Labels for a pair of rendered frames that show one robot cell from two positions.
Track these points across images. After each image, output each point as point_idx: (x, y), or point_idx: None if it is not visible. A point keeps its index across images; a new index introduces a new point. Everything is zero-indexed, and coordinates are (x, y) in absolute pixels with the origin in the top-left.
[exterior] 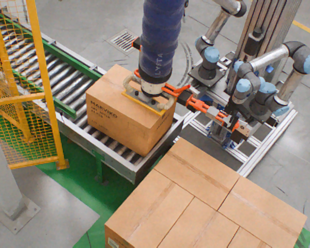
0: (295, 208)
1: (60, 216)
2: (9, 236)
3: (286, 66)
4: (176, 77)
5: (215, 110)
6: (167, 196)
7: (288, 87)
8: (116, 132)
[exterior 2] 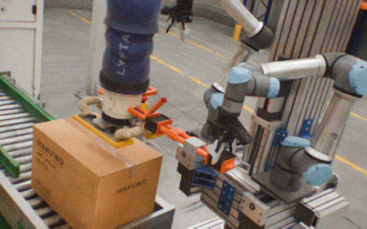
0: None
1: None
2: None
3: (353, 214)
4: (195, 196)
5: (200, 141)
6: None
7: (326, 125)
8: (60, 195)
